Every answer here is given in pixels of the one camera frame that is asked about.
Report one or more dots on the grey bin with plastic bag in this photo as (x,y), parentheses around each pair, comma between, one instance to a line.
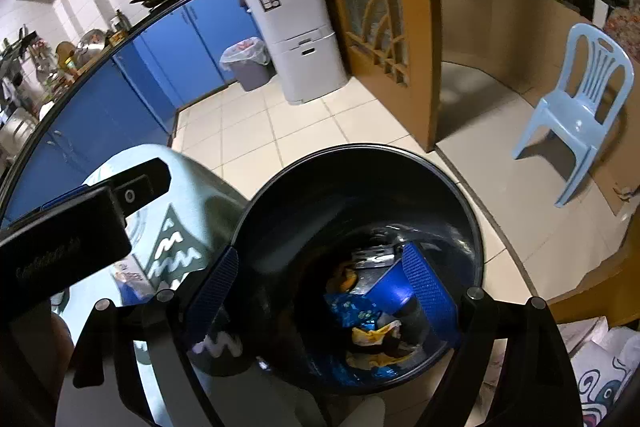
(247,69)

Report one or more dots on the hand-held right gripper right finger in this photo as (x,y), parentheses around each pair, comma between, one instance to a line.
(427,292)

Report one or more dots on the silver blister pack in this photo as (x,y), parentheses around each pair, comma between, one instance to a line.
(372,257)

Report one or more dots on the tall white pedal bin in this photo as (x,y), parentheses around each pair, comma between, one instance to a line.
(300,37)

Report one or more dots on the yellow snack packet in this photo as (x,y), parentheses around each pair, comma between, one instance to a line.
(372,338)

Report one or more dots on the brown cardboard sheet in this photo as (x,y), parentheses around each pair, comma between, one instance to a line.
(500,22)

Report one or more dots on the blue lower kitchen cabinets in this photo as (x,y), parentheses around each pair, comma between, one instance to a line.
(125,87)

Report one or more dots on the light blue plastic chair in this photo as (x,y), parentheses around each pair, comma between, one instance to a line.
(575,117)

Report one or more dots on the white printed bag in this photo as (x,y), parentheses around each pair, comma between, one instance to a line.
(600,372)

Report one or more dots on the wooden door with patterned glass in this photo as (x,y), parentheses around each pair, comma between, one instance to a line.
(420,32)

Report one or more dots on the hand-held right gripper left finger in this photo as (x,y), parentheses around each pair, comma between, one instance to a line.
(212,297)

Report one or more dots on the blue patterned wrapper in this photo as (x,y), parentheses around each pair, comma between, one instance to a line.
(350,309)

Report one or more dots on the steel wok lid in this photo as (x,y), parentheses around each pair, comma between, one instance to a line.
(92,43)

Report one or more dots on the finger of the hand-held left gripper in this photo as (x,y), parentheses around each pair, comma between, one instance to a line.
(75,193)
(145,184)

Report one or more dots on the black round trash bin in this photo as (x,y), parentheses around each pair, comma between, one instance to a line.
(325,202)

